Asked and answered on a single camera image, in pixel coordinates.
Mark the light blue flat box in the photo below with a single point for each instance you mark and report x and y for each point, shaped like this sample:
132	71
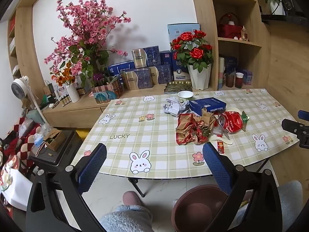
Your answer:
178	30

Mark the wooden shelf unit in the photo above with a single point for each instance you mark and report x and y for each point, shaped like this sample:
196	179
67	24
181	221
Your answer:
205	17

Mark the clear plastic bag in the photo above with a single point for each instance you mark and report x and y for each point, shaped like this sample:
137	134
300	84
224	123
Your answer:
39	135

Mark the orange flowers in white vase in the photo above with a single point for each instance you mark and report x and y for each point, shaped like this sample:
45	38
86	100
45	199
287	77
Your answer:
72	93

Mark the white printed paper bag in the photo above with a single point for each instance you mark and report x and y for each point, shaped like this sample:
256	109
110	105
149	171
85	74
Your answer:
14	188

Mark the blue gold gift box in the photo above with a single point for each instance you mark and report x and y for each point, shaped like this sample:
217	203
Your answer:
136	78
161	75
144	56

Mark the wooden sideboard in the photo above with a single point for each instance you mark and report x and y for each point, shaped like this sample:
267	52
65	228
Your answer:
79	112

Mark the white plant pot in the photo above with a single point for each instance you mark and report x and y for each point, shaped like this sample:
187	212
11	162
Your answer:
199	77

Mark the blue coffee box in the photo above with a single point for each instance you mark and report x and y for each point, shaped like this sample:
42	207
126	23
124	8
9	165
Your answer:
207	104

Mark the small red packet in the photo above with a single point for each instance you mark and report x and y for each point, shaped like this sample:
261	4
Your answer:
221	148

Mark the white paper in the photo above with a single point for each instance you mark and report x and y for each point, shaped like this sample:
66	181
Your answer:
173	106

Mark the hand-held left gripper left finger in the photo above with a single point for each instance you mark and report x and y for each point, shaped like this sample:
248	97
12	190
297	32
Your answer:
93	166

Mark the red paper cup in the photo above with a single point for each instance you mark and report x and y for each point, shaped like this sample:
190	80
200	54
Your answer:
239	81

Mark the red checkered blanket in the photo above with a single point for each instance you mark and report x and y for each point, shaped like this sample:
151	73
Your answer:
14	147

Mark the white desk fan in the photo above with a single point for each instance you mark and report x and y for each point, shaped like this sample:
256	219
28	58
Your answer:
20	87

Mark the glass perfume bottle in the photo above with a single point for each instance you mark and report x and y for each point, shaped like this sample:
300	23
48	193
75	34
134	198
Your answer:
244	33

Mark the dark blue printed box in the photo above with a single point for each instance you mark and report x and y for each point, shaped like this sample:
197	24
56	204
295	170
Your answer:
231	64

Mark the wooden bookshelf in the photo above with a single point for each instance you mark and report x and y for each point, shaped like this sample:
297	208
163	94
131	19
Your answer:
24	41

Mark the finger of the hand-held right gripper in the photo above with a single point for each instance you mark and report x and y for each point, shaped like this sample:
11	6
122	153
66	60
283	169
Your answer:
303	114
293	125

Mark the cardboard box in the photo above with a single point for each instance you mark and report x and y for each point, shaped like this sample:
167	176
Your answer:
54	140

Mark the brown plastic bin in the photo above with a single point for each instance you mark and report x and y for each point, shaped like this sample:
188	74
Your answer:
193	212

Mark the small blue purple box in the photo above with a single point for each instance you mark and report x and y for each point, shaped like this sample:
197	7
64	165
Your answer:
247	77

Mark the striped fabric basket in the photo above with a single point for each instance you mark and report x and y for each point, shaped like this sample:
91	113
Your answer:
106	94

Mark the brown tumbler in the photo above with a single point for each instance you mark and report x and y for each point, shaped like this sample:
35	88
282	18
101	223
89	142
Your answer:
230	81

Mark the black shelf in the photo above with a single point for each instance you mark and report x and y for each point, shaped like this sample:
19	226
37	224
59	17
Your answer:
289	19

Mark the brown red wrapping paper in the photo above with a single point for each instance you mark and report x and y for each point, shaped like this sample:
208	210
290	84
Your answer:
193	130

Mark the pink blossom flower arrangement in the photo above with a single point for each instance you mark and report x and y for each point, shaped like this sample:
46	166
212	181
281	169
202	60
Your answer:
87	29

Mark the row of small brown bottles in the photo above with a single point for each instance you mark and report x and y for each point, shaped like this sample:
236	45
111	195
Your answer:
65	100

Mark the red paper box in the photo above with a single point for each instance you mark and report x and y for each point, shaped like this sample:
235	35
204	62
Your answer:
234	123

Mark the stack of pastel cups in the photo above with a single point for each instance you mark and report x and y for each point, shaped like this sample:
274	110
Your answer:
221	75

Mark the small green flower sprig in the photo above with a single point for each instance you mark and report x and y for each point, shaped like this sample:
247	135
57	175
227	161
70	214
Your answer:
245	117

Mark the checkered rabbit print tablecloth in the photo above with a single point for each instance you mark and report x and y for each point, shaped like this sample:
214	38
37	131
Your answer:
157	130

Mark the white bowl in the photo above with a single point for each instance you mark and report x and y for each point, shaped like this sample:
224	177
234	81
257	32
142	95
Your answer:
185	94

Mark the plastic fork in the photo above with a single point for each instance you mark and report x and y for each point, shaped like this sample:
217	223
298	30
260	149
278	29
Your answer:
222	125

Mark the black folding table leg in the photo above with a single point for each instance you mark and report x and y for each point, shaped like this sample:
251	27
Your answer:
137	186
262	165

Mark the small dark blue box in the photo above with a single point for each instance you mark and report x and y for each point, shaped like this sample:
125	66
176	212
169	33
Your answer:
166	58

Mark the blue white carton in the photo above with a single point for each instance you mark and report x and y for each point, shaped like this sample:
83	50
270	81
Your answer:
179	73

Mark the gold rimmed green tray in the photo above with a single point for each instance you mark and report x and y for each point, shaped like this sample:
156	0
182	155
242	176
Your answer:
178	87

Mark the black plastic stool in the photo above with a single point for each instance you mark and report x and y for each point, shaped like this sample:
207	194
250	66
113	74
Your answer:
67	140

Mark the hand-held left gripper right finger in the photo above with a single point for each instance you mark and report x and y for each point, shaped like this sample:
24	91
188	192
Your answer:
217	166

